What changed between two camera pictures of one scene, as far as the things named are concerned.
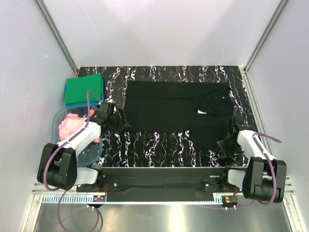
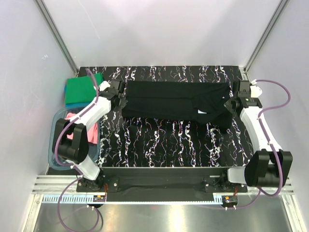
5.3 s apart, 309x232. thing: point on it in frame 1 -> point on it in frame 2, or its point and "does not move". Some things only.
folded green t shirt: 76,89 does not move
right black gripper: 221,145 -> 228,105
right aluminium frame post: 280,7 does not move
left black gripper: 123,122 -> 121,106
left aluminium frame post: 56,36 does not move
